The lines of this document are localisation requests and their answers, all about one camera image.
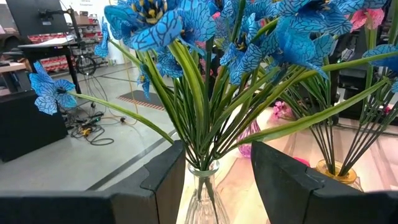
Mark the large black display panel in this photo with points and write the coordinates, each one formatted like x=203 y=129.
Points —
x=31 y=15

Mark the blue artificial flower bunch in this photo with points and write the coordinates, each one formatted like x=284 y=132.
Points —
x=295 y=46
x=161 y=29

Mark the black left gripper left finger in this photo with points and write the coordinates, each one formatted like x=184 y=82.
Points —
x=93 y=208

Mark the red parts shelf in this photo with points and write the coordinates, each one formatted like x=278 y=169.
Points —
x=53 y=62

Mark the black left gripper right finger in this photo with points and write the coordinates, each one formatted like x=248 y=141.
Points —
x=311 y=205

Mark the black desk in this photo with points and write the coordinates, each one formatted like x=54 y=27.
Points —
x=46 y=49

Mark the black cabinet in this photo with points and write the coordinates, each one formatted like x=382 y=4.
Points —
x=28 y=130

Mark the clear glass vase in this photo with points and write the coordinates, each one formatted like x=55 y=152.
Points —
x=203 y=205

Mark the yellow glass vase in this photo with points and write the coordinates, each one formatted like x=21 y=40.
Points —
x=348 y=179

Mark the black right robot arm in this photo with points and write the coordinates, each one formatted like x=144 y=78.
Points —
x=351 y=93

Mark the pink glass vase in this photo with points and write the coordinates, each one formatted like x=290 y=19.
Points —
x=247 y=146

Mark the striped edge floor mat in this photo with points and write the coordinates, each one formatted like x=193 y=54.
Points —
x=140 y=99

